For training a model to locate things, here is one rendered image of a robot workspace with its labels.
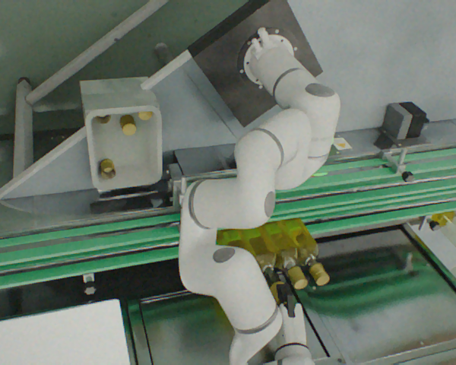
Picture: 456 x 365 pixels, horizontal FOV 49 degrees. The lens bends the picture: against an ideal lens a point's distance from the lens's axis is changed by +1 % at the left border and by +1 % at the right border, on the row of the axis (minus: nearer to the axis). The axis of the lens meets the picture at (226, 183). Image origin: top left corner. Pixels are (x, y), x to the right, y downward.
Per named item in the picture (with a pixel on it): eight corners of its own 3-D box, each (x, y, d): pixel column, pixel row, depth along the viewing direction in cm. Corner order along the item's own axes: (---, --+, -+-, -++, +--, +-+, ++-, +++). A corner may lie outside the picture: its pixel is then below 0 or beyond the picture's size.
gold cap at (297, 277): (286, 277, 124) (292, 290, 120) (288, 267, 121) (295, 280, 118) (299, 274, 125) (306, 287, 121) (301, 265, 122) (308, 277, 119)
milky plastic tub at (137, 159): (90, 172, 132) (93, 192, 125) (80, 94, 118) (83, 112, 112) (156, 164, 136) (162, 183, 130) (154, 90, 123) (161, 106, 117)
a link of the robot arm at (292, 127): (289, 140, 84) (275, 214, 93) (351, 94, 100) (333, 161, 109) (243, 119, 88) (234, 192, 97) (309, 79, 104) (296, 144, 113)
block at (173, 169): (165, 192, 135) (170, 208, 130) (164, 163, 130) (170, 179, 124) (178, 191, 136) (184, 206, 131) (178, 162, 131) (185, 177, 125)
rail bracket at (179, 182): (171, 214, 131) (182, 245, 122) (171, 160, 121) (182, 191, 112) (182, 212, 132) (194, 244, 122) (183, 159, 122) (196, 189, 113)
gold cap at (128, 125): (118, 115, 123) (121, 124, 119) (133, 113, 124) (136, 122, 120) (120, 128, 125) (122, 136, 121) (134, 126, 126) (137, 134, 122)
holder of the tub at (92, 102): (93, 187, 135) (95, 204, 129) (81, 94, 119) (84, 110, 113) (156, 179, 140) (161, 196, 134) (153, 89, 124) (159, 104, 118)
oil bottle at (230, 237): (210, 226, 139) (234, 283, 123) (211, 211, 135) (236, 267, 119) (229, 223, 140) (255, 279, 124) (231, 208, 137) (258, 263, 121)
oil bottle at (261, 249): (229, 223, 140) (256, 279, 124) (232, 208, 137) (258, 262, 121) (248, 220, 142) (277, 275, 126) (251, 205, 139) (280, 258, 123)
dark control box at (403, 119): (381, 125, 154) (396, 140, 147) (387, 103, 149) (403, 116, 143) (403, 123, 156) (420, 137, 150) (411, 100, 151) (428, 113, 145)
